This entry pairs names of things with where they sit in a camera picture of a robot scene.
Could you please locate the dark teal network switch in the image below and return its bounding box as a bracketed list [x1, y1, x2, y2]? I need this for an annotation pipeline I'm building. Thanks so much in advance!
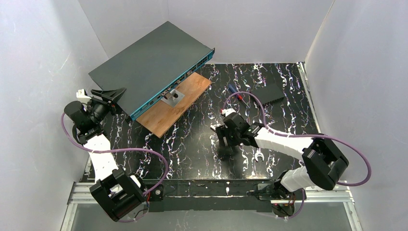
[89, 21, 215, 121]

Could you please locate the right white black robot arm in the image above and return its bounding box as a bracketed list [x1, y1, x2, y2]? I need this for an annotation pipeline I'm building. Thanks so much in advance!
[211, 111, 349, 197]

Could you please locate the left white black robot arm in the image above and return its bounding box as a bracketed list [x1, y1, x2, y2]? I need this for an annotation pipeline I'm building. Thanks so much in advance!
[64, 88, 146, 222]

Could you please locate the silver open-end wrench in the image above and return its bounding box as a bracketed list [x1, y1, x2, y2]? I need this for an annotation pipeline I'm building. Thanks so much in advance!
[255, 152, 265, 162]

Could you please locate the blue red screwdriver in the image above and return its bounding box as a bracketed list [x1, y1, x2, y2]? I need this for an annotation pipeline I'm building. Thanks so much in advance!
[228, 84, 250, 109]

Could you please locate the wooden base board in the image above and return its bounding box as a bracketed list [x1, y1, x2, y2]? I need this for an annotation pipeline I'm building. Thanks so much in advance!
[136, 73, 212, 138]

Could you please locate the small black box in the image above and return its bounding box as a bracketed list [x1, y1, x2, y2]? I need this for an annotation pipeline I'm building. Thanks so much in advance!
[251, 83, 285, 105]

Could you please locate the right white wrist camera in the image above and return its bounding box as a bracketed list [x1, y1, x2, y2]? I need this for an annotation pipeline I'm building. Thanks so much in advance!
[220, 108, 237, 117]

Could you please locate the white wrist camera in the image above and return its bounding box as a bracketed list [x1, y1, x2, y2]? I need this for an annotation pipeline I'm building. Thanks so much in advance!
[220, 108, 237, 117]
[76, 89, 91, 104]

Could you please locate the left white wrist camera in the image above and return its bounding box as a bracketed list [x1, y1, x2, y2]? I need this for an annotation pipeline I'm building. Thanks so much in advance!
[76, 89, 91, 104]

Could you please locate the silver metal mount bracket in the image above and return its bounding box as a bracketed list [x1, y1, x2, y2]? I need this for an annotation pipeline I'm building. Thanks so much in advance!
[161, 89, 185, 107]

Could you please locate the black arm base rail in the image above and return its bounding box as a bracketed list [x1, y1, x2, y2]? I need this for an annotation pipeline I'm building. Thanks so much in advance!
[149, 179, 272, 213]

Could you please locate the aluminium frame rail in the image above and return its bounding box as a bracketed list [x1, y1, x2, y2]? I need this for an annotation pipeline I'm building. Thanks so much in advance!
[60, 180, 364, 231]

